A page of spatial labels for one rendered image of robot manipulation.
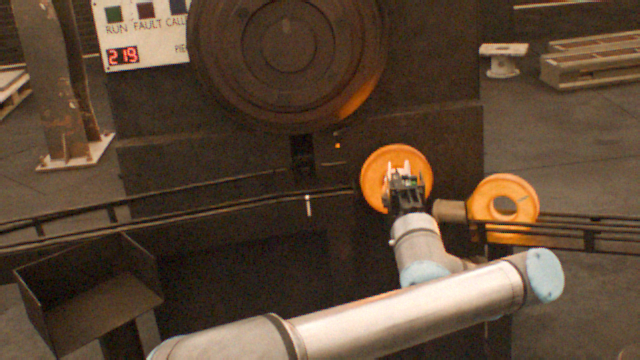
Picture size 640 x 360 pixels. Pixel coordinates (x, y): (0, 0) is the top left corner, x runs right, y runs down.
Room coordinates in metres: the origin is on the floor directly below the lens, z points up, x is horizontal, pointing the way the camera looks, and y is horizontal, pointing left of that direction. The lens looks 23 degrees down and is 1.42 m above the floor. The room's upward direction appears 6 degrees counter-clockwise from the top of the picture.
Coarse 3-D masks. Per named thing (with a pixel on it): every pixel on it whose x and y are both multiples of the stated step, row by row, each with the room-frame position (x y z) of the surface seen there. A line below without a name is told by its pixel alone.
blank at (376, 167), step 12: (372, 156) 1.37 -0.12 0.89; (384, 156) 1.36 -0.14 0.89; (396, 156) 1.36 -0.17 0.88; (408, 156) 1.36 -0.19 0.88; (420, 156) 1.36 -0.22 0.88; (372, 168) 1.36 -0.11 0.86; (384, 168) 1.36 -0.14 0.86; (420, 168) 1.36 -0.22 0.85; (372, 180) 1.36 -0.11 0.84; (372, 192) 1.36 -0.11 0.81; (372, 204) 1.35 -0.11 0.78
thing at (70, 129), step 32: (32, 0) 4.10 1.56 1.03; (64, 0) 4.41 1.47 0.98; (32, 32) 4.10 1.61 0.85; (64, 32) 4.41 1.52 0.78; (32, 64) 4.10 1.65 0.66; (64, 64) 4.10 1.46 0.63; (64, 96) 4.10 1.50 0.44; (64, 128) 4.10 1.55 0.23; (96, 128) 4.40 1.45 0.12; (64, 160) 4.01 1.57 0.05; (96, 160) 4.02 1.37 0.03
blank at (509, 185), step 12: (492, 180) 1.42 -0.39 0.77; (504, 180) 1.41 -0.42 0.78; (516, 180) 1.41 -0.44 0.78; (480, 192) 1.44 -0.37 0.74; (492, 192) 1.42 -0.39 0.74; (504, 192) 1.41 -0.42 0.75; (516, 192) 1.40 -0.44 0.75; (528, 192) 1.39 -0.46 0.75; (480, 204) 1.44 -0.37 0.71; (492, 204) 1.45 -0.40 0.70; (516, 204) 1.40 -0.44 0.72; (528, 204) 1.38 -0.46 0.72; (480, 216) 1.44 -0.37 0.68; (492, 216) 1.42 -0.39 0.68; (504, 216) 1.43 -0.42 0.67; (516, 216) 1.40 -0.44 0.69; (528, 216) 1.38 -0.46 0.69; (516, 228) 1.40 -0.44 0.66; (528, 228) 1.38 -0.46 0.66
